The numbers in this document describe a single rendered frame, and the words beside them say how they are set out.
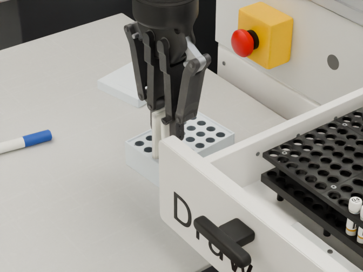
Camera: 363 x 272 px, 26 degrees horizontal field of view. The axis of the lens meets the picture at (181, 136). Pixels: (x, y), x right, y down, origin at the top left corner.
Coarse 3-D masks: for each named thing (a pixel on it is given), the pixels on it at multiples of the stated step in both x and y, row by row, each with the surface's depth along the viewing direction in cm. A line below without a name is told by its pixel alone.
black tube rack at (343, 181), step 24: (336, 120) 90; (360, 120) 90; (288, 144) 86; (312, 144) 86; (336, 144) 91; (360, 144) 91; (312, 168) 88; (336, 168) 88; (360, 168) 84; (288, 192) 84; (360, 192) 79; (312, 216) 82; (336, 216) 81
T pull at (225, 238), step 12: (204, 216) 74; (204, 228) 73; (216, 228) 73; (228, 228) 73; (240, 228) 73; (216, 240) 72; (228, 240) 72; (240, 240) 72; (252, 240) 73; (228, 252) 71; (240, 252) 70; (240, 264) 70
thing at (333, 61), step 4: (328, 56) 107; (332, 56) 106; (328, 60) 107; (332, 60) 106; (336, 60) 106; (328, 64) 107; (332, 64) 107; (336, 64) 106; (332, 68) 107; (336, 68) 106
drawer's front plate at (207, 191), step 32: (160, 160) 84; (192, 160) 79; (160, 192) 86; (192, 192) 80; (224, 192) 75; (192, 224) 83; (256, 224) 72; (224, 256) 79; (256, 256) 74; (288, 256) 70; (320, 256) 68
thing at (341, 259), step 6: (294, 228) 83; (300, 228) 83; (306, 228) 83; (306, 234) 82; (312, 234) 82; (312, 240) 81; (318, 240) 81; (318, 246) 80; (324, 246) 80; (330, 252) 79; (336, 252) 80; (336, 258) 79; (342, 258) 79; (342, 264) 78; (348, 264) 78; (348, 270) 78; (354, 270) 78; (360, 270) 78
